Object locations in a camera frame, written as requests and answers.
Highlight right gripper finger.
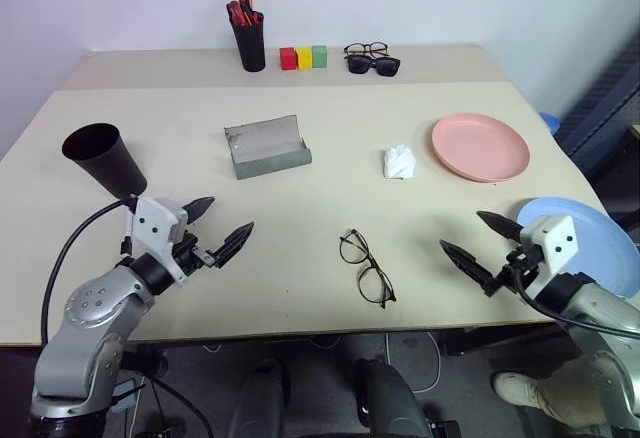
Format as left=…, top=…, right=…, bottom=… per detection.
left=439, top=240, right=499, bottom=298
left=476, top=211, right=524, bottom=242

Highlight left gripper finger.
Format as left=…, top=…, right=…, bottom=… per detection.
left=214, top=221, right=255, bottom=269
left=180, top=196, right=216, bottom=225

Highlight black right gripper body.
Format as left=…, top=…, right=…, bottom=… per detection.
left=494, top=239, right=544, bottom=295

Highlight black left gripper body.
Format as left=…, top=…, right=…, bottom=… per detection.
left=172, top=231, right=218, bottom=277

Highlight pink plastic plate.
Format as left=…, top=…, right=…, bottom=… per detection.
left=431, top=112, right=531, bottom=183

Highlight open grey glasses case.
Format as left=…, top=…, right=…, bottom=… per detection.
left=223, top=114, right=314, bottom=181

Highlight blue plastic plate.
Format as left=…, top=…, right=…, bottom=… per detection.
left=515, top=196, right=640, bottom=302

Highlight empty black plastic cup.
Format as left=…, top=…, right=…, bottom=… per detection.
left=61, top=123, right=149, bottom=200

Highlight crumpled white tissue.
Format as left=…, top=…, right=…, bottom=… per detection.
left=382, top=144, right=417, bottom=180

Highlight white person shoe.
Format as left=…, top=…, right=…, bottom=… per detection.
left=493, top=371, right=544, bottom=412

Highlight beige trouser leg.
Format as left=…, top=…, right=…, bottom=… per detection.
left=535, top=357, right=621, bottom=429

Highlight dark ribbed panel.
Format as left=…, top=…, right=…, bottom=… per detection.
left=557, top=32, right=640, bottom=219

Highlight black tool holder cup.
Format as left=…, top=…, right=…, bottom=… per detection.
left=231, top=21, right=267, bottom=73

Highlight black sunglasses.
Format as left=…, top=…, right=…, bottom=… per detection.
left=345, top=55, right=401, bottom=78

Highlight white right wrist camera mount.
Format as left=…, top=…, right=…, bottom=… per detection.
left=518, top=213, right=580, bottom=299

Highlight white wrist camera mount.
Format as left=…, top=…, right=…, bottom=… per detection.
left=518, top=213, right=580, bottom=299
left=121, top=196, right=190, bottom=284

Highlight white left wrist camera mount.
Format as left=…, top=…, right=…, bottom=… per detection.
left=121, top=196, right=190, bottom=284

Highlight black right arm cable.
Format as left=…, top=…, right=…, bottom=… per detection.
left=514, top=268, right=640, bottom=340

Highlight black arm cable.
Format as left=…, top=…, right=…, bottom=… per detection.
left=39, top=196, right=139, bottom=347
left=514, top=268, right=640, bottom=340

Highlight black table frame bar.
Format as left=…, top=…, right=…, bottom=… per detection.
left=443, top=325, right=572, bottom=358

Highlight white floor cable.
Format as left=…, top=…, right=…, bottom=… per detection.
left=382, top=331, right=444, bottom=394

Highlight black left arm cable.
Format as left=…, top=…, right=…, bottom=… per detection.
left=39, top=196, right=139, bottom=347

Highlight tortoiseshell frame eyeglasses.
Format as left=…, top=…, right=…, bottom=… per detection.
left=338, top=229, right=398, bottom=310

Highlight black floor cable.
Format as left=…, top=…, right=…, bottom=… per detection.
left=142, top=372, right=217, bottom=438

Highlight red handled pliers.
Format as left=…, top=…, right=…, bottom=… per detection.
left=226, top=0, right=251, bottom=27

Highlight thin dark frame eyeglasses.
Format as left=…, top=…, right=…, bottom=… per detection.
left=343, top=42, right=391, bottom=59

